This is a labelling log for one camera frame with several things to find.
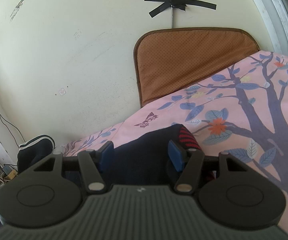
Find reindeer patterned knit sweater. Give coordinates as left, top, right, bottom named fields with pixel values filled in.
left=64, top=124, right=217, bottom=185

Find brown perforated cushion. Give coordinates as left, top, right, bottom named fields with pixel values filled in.
left=133, top=27, right=260, bottom=108

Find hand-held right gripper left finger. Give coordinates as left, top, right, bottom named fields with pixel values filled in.
left=33, top=141, right=114, bottom=193

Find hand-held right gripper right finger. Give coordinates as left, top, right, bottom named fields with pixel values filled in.
left=167, top=140, right=249, bottom=193

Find white window frame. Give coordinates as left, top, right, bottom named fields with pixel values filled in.
left=242, top=0, right=288, bottom=61

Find dark folded garment white stripe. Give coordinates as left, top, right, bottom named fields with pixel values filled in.
left=17, top=135, right=56, bottom=174

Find thin black wall cable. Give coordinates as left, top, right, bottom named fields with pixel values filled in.
left=0, top=92, right=27, bottom=147

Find pink floral bed sheet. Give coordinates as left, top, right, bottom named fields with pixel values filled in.
left=60, top=51, right=288, bottom=240

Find grey power cable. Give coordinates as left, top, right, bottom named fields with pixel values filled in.
left=166, top=0, right=175, bottom=28

